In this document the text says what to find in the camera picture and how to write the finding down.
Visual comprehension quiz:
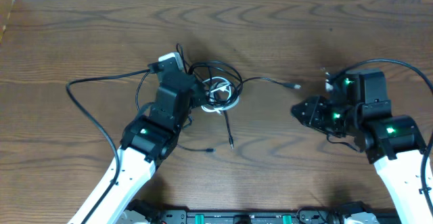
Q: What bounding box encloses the black usb cable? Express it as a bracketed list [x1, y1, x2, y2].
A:
[175, 43, 302, 150]

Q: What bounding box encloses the white usb cable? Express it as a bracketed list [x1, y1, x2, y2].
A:
[200, 76, 240, 114]

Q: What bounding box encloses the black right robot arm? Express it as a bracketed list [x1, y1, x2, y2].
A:
[291, 69, 432, 223]

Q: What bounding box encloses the left camera black cable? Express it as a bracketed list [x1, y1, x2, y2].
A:
[65, 63, 162, 224]

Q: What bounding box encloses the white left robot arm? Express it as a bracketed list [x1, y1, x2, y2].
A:
[70, 68, 205, 223]

